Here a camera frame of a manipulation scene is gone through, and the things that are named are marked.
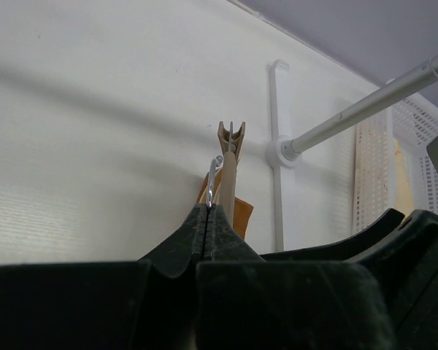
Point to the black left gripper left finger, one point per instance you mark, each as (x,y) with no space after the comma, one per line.
(138,304)

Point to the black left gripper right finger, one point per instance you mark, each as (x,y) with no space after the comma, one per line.
(323,299)

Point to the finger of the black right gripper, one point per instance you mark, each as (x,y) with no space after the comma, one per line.
(401,252)

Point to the brown boxer underwear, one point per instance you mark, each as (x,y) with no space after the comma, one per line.
(242,210)

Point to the wooden clip hanger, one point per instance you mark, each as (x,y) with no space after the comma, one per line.
(222,175)

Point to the beige underwear in basket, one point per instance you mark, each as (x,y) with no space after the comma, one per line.
(404,201)

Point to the white plastic basket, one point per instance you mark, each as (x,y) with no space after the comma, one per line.
(392,167)

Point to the white metal clothes rack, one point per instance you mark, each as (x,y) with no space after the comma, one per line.
(282,151)

